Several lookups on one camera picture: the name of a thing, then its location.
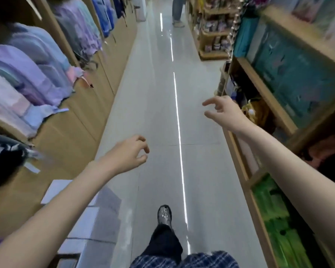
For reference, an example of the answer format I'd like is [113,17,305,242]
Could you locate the white and grey floor boxes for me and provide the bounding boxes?
[41,180,122,268]

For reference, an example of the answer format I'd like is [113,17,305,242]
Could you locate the row of hanging pastel garments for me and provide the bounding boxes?
[0,0,129,138]

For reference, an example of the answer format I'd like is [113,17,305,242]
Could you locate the row of teal gift boxes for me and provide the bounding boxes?
[247,23,335,129]

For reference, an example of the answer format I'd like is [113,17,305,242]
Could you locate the dark hanging garment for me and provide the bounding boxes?
[0,130,42,194]

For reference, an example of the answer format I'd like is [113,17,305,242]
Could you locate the teal hanging bag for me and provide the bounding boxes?
[234,16,259,58]

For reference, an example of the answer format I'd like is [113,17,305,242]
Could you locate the person's plaid shirt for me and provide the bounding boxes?
[129,250,240,268]

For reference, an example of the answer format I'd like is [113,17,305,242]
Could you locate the wooden shelf with small goods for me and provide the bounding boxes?
[186,0,242,61]

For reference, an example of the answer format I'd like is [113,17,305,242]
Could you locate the person's grey patterned shoe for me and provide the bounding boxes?
[157,205,173,230]

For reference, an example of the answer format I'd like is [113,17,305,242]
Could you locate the person's right forearm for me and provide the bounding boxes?
[236,120,335,265]

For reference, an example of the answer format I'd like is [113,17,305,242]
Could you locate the pink soft item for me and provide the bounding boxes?
[303,135,335,179]

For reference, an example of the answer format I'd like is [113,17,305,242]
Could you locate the person's left hand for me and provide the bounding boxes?
[100,135,150,176]

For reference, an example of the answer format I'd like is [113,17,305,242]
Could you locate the wooden clothing cabinet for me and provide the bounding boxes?
[0,0,138,237]

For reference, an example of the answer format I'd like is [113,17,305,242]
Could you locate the yellow plush toy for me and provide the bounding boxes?
[241,98,272,130]

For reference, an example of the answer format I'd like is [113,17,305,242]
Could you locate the person's left forearm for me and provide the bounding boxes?
[0,161,112,268]

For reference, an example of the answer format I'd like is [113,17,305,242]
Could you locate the wooden display shelf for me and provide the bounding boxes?
[216,4,335,268]

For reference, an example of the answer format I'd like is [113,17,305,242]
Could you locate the person's right hand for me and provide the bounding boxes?
[202,95,251,133]

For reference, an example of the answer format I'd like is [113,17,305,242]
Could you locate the stack of green packets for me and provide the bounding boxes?
[252,174,314,268]

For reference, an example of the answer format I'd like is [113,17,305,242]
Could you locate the person's dark trouser leg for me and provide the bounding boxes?
[140,224,184,265]

